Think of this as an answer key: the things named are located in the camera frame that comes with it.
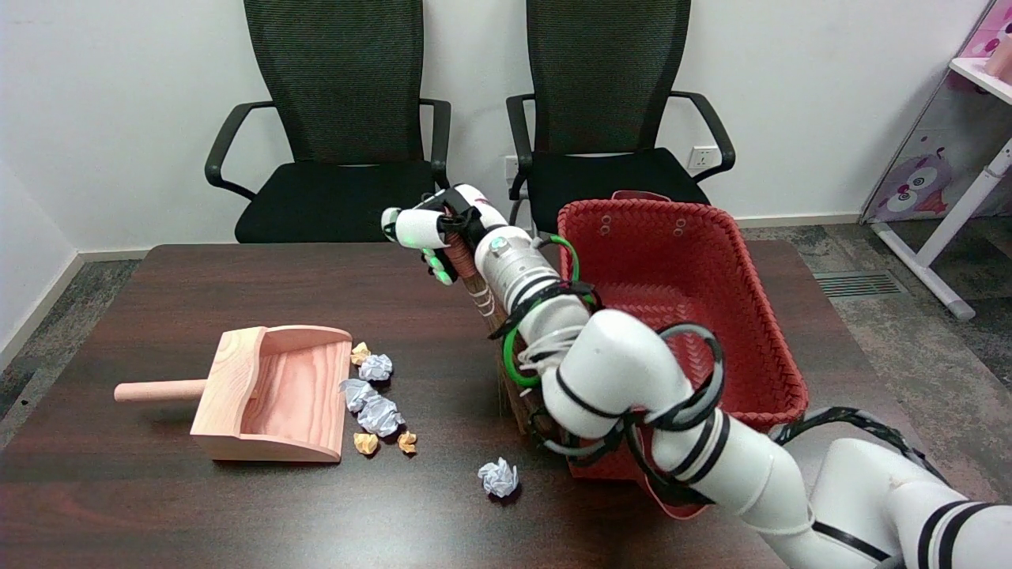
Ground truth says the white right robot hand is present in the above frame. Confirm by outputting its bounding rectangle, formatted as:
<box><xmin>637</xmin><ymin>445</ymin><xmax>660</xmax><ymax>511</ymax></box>
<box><xmin>380</xmin><ymin>184</ymin><xmax>511</xmax><ymax>287</ymax></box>

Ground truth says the wooden dustpan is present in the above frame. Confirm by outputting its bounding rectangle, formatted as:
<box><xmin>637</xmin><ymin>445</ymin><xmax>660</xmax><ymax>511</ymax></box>
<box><xmin>114</xmin><ymin>325</ymin><xmax>353</xmax><ymax>464</ymax></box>

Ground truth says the brown whisk broom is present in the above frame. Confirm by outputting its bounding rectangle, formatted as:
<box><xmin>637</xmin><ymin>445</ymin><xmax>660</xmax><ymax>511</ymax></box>
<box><xmin>443</xmin><ymin>204</ymin><xmax>558</xmax><ymax>447</ymax></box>

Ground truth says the green cable loop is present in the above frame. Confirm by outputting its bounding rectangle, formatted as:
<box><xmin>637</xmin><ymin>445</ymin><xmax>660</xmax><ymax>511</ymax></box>
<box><xmin>503</xmin><ymin>234</ymin><xmax>583</xmax><ymax>389</ymax></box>

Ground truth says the black mesh office chair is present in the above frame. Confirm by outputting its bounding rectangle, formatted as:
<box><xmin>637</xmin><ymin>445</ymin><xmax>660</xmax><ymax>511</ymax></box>
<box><xmin>205</xmin><ymin>0</ymin><xmax>458</xmax><ymax>243</ymax></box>
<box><xmin>506</xmin><ymin>0</ymin><xmax>736</xmax><ymax>242</ymax></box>

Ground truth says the red woven basket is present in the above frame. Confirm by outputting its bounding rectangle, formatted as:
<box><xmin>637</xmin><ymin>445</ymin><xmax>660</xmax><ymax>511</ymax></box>
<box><xmin>557</xmin><ymin>190</ymin><xmax>809</xmax><ymax>520</ymax></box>

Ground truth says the white desk leg frame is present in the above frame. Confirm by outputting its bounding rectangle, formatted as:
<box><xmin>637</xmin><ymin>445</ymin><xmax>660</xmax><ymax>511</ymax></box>
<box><xmin>872</xmin><ymin>138</ymin><xmax>1012</xmax><ymax>321</ymax></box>

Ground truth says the floor vent grille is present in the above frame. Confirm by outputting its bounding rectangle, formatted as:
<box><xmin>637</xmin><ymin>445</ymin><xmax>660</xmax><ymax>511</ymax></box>
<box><xmin>813</xmin><ymin>271</ymin><xmax>906</xmax><ymax>299</ymax></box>

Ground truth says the pink white shelf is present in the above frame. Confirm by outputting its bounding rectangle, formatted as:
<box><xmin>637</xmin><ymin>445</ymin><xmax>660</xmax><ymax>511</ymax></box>
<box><xmin>949</xmin><ymin>0</ymin><xmax>1012</xmax><ymax>104</ymax></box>

